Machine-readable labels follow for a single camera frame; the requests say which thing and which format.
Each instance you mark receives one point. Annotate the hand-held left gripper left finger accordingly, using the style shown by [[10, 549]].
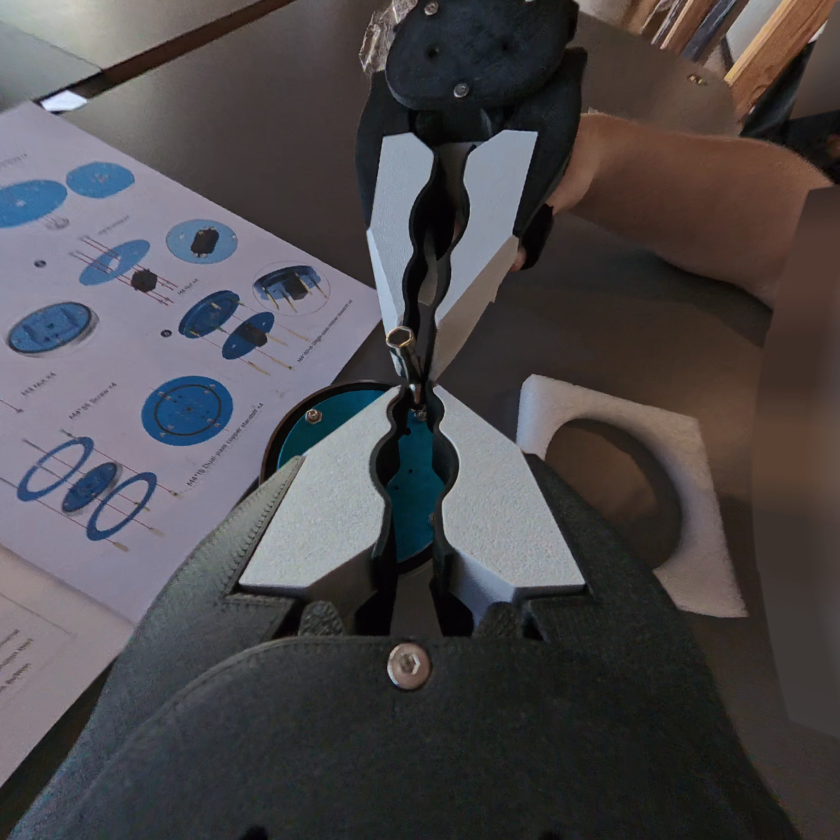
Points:
[[315, 525]]

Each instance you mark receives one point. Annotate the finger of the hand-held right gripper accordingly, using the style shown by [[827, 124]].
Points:
[[390, 210], [499, 197]]

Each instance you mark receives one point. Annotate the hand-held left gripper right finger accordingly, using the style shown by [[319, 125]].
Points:
[[505, 525]]

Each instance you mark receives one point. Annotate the round blue disc assembly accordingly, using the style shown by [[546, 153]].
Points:
[[341, 420]]

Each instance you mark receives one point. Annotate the person's right forearm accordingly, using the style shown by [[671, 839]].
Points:
[[689, 197]]

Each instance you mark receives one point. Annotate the person's right hand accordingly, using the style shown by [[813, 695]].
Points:
[[538, 236]]

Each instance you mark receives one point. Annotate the clear plastic bag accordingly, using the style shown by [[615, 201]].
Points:
[[380, 33]]

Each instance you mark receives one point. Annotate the white foam with round cutout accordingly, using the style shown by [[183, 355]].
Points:
[[695, 459]]

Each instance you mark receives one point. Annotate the assembly instruction sheet blue diagrams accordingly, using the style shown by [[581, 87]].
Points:
[[164, 328]]

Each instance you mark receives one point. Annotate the printed sheet with board photo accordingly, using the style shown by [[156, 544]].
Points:
[[39, 656]]

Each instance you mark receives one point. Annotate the dark flat panel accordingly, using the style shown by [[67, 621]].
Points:
[[39, 65]]

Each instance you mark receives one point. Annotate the wooden shelf frame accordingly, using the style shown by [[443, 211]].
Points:
[[774, 46]]

